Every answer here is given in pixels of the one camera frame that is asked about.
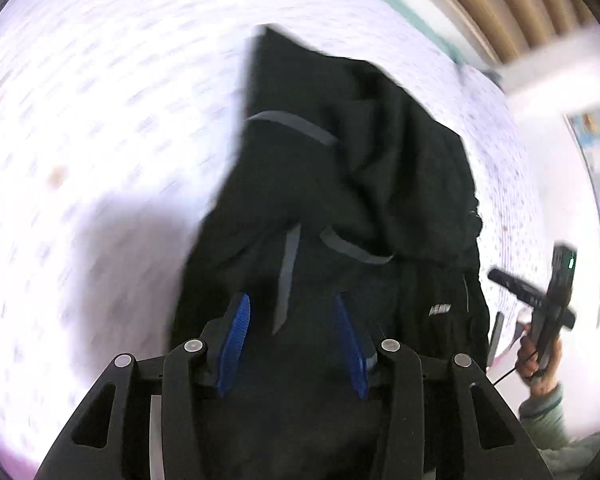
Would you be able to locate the black hooded jacket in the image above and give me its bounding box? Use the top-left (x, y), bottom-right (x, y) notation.
top-left (171, 28), bottom-right (489, 479)

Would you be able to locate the grey-green sleeve forearm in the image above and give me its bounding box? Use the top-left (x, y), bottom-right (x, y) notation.
top-left (518, 382), bottom-right (571, 450)

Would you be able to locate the person's right hand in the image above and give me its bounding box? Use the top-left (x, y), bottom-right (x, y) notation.
top-left (515, 324), bottom-right (562, 398)

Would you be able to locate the brown wooden slatted headboard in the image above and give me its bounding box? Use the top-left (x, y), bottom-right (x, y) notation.
top-left (448, 0), bottom-right (597, 64)

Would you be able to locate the green bed sheet edge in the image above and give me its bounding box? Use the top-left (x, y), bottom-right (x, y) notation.
top-left (382, 0), bottom-right (466, 64)

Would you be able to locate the thin black cable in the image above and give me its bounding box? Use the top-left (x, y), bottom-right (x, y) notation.
top-left (488, 349), bottom-right (539, 387)

